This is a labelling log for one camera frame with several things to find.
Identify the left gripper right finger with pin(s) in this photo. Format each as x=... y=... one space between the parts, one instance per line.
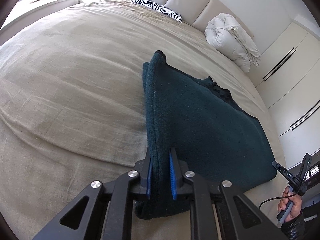
x=218 y=210

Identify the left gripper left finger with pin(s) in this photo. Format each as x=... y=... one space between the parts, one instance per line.
x=102 y=210

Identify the dark teal knit sweater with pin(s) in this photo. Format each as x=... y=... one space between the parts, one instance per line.
x=208 y=130

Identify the black jacket sleeve forearm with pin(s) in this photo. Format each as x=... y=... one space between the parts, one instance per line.
x=305 y=225

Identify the beige bed sheet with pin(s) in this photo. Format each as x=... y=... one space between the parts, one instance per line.
x=72 y=101

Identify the white rolled duvet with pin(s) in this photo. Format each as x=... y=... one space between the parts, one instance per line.
x=228 y=37

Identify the white padded headboard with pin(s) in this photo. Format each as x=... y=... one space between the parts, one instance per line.
x=198 y=13

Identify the zebra print pillow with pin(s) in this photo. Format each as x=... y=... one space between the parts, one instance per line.
x=160 y=8

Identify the white wardrobe with black handles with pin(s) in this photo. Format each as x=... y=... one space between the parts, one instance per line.
x=288 y=83

